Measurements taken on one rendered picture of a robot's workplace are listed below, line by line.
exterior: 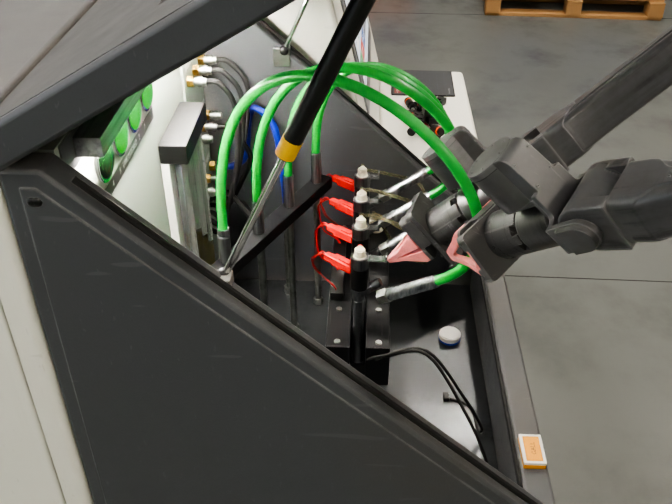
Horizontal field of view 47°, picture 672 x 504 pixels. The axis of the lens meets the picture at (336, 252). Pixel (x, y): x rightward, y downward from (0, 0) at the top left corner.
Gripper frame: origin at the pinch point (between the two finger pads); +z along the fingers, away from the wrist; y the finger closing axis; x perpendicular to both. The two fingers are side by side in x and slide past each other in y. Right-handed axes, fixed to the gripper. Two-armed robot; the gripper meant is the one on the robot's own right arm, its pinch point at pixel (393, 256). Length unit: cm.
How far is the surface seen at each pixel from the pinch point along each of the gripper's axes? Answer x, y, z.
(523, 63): -370, -76, 88
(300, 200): -13.4, 12.4, 15.0
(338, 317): 0.3, -3.7, 15.7
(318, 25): -30.9, 30.8, -0.2
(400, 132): -66, 0, 21
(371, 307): -3.8, -6.9, 12.7
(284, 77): 8.4, 29.9, -12.4
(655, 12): -474, -126, 31
